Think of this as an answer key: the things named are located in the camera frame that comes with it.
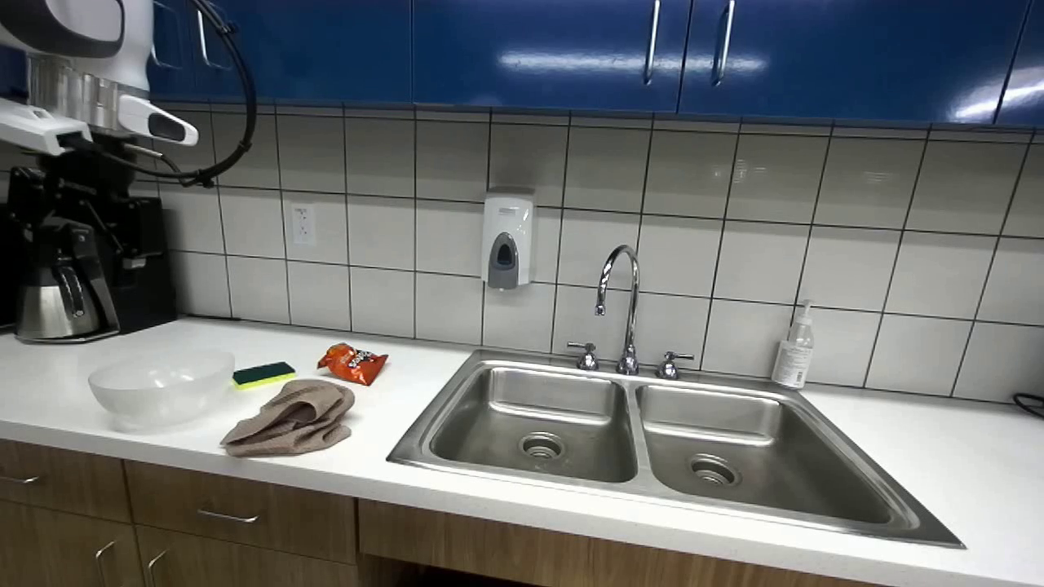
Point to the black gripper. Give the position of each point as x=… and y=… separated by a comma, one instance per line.
x=93, y=163

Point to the chrome gooseneck faucet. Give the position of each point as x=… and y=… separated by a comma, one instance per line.
x=631, y=315

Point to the orange snack packet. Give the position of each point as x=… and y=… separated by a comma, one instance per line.
x=352, y=364

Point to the wooden drawer front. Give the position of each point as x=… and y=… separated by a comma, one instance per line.
x=68, y=476
x=273, y=511

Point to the stainless steel double sink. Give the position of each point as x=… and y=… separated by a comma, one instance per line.
x=653, y=443

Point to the white wall soap dispenser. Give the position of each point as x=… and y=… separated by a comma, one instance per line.
x=506, y=232

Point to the blue upper cabinets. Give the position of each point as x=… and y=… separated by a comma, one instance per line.
x=491, y=51

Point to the metal drawer pull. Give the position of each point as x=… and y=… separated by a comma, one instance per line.
x=157, y=557
x=22, y=481
x=107, y=550
x=230, y=516

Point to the steel coffee carafe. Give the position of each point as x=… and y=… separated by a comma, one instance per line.
x=61, y=287

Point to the wooden sink front panel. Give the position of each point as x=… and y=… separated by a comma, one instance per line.
x=523, y=550

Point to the brown waffle towel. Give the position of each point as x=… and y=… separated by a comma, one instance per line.
x=293, y=417

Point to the clear plastic bowl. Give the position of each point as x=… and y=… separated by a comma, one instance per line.
x=162, y=383

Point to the wooden cabinet door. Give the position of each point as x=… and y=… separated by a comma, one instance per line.
x=249, y=564
x=54, y=550

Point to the black coffee maker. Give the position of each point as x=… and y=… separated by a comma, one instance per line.
x=140, y=262

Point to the white wall outlet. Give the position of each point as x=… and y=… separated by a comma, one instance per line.
x=302, y=227

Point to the green yellow sponge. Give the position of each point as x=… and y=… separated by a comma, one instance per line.
x=263, y=371

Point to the white soap pump bottle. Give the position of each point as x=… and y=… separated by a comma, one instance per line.
x=795, y=352

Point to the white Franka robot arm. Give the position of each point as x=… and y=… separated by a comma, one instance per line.
x=93, y=42

